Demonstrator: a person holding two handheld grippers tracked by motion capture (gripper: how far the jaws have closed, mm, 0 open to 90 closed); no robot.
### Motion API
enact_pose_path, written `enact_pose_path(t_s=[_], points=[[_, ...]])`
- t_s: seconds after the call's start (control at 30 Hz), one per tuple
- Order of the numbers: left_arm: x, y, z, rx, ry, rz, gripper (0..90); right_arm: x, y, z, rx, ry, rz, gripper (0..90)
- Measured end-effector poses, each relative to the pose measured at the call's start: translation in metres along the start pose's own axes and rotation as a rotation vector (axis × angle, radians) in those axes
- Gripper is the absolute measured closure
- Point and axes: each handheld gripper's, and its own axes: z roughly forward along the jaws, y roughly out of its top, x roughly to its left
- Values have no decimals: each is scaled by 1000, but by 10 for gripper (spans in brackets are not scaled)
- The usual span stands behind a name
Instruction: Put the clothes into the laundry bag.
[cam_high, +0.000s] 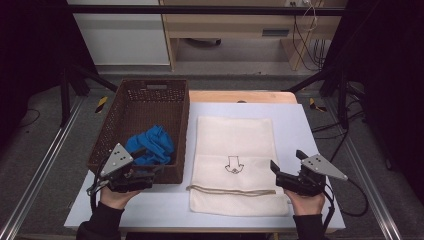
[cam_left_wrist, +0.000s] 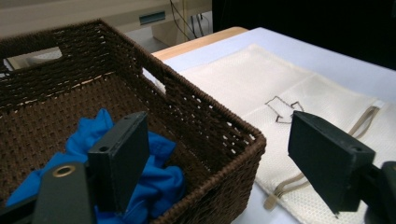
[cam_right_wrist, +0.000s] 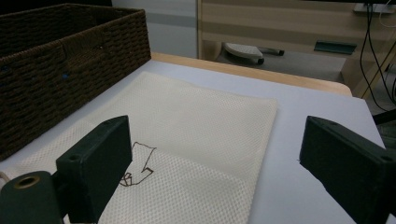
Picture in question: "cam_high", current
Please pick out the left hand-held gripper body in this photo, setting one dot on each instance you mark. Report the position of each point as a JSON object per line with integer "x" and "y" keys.
{"x": 116, "y": 160}

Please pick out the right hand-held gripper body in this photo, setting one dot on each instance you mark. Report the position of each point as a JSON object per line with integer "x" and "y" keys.
{"x": 310, "y": 183}

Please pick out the blue cloth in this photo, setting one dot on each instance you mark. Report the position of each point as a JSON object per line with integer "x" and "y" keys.
{"x": 155, "y": 143}

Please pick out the brown woven basket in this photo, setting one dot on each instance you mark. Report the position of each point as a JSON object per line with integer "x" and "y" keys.
{"x": 150, "y": 110}

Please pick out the person's right hand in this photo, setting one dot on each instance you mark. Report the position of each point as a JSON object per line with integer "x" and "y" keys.
{"x": 306, "y": 204}

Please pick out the person's left hand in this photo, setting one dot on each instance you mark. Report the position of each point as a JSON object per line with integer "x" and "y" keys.
{"x": 115, "y": 199}

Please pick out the white board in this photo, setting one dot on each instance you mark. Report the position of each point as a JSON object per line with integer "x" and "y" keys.
{"x": 300, "y": 133}

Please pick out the yellow black tape piece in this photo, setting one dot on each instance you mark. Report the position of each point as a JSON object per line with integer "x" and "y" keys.
{"x": 101, "y": 104}
{"x": 315, "y": 106}

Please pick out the black metal stand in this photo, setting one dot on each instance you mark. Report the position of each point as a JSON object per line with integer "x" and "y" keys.
{"x": 65, "y": 96}
{"x": 342, "y": 100}

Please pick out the white cabinet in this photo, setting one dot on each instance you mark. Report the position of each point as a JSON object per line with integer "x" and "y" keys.
{"x": 123, "y": 36}

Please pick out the light wooden desk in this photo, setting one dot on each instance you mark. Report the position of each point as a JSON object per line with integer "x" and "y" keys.
{"x": 230, "y": 21}

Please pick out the black horizontal bar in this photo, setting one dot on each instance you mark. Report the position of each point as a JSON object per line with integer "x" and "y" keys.
{"x": 200, "y": 10}

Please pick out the aluminium rail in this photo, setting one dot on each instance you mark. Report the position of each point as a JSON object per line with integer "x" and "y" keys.
{"x": 366, "y": 173}
{"x": 43, "y": 160}

